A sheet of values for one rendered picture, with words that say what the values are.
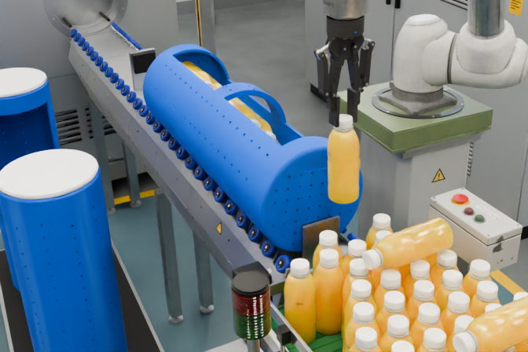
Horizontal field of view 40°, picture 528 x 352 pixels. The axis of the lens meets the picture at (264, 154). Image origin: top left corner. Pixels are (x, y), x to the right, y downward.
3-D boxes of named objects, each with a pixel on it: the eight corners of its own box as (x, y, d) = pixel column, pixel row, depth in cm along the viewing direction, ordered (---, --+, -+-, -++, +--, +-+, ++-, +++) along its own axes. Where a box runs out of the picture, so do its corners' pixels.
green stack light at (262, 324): (261, 311, 128) (259, 289, 126) (277, 333, 123) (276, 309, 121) (228, 323, 125) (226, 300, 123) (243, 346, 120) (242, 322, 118)
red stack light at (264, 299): (259, 288, 126) (258, 270, 124) (276, 309, 121) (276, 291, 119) (226, 300, 123) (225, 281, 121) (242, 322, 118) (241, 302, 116)
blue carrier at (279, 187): (219, 119, 256) (224, 41, 244) (356, 242, 186) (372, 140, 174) (141, 128, 243) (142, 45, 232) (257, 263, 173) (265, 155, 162)
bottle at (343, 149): (349, 186, 167) (350, 115, 159) (364, 200, 161) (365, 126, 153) (322, 193, 165) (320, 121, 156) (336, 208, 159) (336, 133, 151)
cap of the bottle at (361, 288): (374, 295, 144) (375, 287, 143) (357, 300, 143) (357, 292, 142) (365, 284, 147) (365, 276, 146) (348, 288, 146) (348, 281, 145)
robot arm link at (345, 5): (313, -17, 142) (313, 13, 145) (339, -6, 135) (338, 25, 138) (353, -23, 146) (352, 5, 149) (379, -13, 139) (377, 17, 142)
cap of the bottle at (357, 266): (367, 277, 149) (368, 269, 148) (348, 275, 150) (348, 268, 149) (369, 265, 152) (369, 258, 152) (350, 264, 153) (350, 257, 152)
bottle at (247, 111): (239, 93, 215) (266, 115, 201) (232, 115, 217) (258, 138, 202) (218, 89, 211) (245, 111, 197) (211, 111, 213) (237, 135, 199)
